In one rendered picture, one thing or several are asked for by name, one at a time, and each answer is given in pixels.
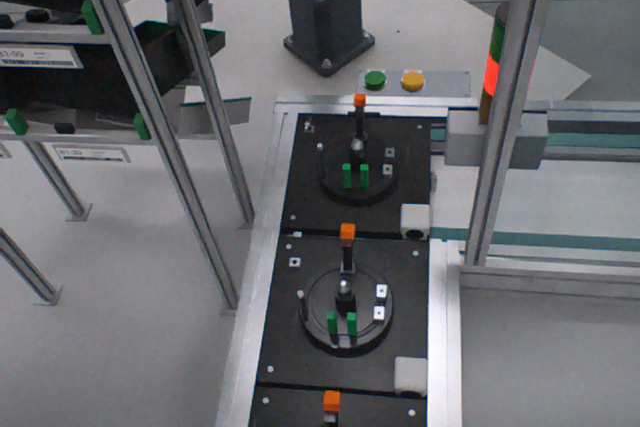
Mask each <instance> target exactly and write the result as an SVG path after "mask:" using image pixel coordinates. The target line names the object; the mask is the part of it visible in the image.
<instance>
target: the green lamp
mask: <svg viewBox="0 0 640 427"><path fill-rule="evenodd" d="M505 30H506V29H504V28H503V27H501V26H500V25H499V24H498V23H497V21H496V18H495V19H494V25H493V32H491V38H490V44H489V56H490V58H491V59H492V61H493V62H494V63H496V64H497V65H499V59H500V54H502V47H503V42H504V36H505Z"/></svg>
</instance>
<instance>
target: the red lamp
mask: <svg viewBox="0 0 640 427"><path fill-rule="evenodd" d="M497 70H498V65H497V64H496V63H494V62H493V61H492V59H491V58H490V56H489V51H488V57H487V64H486V70H485V76H484V87H485V90H486V91H487V92H488V93H489V94H490V95H492V96H493V92H494V87H495V81H496V76H497Z"/></svg>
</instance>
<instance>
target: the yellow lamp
mask: <svg viewBox="0 0 640 427"><path fill-rule="evenodd" d="M492 97H493V96H492V95H490V94H489V93H488V92H487V91H486V90H485V87H484V82H483V88H482V95H481V101H480V107H479V115H480V117H481V119H482V120H483V121H484V122H485V123H487V124H488V120H489V115H490V109H491V103H492Z"/></svg>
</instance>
